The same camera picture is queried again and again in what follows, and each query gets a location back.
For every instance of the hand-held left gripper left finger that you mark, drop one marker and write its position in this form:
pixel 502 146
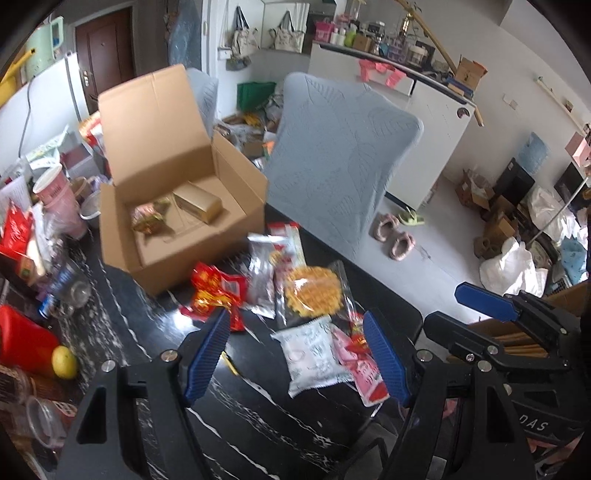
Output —
pixel 207 357

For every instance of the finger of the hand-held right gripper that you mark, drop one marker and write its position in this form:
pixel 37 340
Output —
pixel 457 332
pixel 485 302

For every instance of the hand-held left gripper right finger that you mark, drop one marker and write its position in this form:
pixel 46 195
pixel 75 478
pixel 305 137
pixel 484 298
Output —
pixel 385 360

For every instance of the pink red snack packet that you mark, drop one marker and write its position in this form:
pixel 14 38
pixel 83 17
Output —
pixel 360 369

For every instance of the white snack packet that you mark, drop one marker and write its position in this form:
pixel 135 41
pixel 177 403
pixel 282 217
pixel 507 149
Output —
pixel 309 355

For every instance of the silver snack packet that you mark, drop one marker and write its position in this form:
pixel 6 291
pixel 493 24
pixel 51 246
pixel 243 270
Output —
pixel 261 277

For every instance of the clear waffle packet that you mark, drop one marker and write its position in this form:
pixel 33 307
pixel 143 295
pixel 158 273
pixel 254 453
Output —
pixel 311 290

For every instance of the red white strip packet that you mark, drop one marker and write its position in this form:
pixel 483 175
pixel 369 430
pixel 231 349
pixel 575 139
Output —
pixel 286 240

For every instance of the white plastic bag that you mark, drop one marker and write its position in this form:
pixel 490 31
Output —
pixel 508 267

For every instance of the stack of flattened cardboard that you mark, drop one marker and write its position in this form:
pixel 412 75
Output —
pixel 572 300

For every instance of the pink slipper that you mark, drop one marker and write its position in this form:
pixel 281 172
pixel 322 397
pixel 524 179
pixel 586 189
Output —
pixel 385 227
pixel 402 244

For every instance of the green slipper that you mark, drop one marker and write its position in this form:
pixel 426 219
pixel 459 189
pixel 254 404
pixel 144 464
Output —
pixel 411 218

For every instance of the lemon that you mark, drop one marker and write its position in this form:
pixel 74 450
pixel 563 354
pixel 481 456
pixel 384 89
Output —
pixel 64 362

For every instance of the red green snack packet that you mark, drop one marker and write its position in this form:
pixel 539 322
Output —
pixel 150 217

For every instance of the gold box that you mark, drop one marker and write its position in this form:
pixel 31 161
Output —
pixel 198 203

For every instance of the clear glass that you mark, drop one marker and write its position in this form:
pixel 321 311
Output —
pixel 69 286

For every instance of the wicker basket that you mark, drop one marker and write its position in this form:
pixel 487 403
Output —
pixel 41 387

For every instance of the clear plastic cup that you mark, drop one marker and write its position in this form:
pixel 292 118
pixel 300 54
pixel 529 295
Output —
pixel 46 422

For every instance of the white cabinet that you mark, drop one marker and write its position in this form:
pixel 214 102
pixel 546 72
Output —
pixel 438 129

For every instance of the pink box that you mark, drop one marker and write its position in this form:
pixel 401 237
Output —
pixel 579 150

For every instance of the red plastic container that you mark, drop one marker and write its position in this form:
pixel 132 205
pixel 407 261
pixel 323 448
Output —
pixel 23 337

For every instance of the grey leaf-pattern chair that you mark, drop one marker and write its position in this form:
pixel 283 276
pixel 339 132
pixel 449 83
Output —
pixel 205 101
pixel 341 152

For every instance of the brown cup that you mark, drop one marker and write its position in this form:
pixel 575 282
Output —
pixel 83 187

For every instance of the pink cup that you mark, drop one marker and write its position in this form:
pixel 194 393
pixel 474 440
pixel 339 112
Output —
pixel 57 194

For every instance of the red bag with white print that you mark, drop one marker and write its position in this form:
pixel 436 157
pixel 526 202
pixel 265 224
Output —
pixel 16 230

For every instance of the small cardboard box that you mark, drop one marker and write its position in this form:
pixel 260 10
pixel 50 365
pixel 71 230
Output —
pixel 471 71

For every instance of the pink cloth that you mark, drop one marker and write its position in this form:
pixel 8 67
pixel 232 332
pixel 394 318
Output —
pixel 381 69

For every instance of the wooden pole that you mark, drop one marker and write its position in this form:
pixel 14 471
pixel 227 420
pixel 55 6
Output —
pixel 438 44

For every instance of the white green carton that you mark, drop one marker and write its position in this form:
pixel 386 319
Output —
pixel 46 147

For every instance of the green bag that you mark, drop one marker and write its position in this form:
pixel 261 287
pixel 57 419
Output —
pixel 256 94

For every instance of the white refrigerator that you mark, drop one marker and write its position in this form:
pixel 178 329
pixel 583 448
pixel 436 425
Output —
pixel 41 106

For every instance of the canvas tote bag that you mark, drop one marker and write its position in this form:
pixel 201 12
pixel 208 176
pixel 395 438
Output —
pixel 242 44

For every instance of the brown door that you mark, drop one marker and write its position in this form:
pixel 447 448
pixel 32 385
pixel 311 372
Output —
pixel 106 50

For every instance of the bubble wrap sheet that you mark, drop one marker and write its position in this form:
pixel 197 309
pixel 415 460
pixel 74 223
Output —
pixel 187 32

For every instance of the green electric kettle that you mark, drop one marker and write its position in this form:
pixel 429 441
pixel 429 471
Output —
pixel 44 46

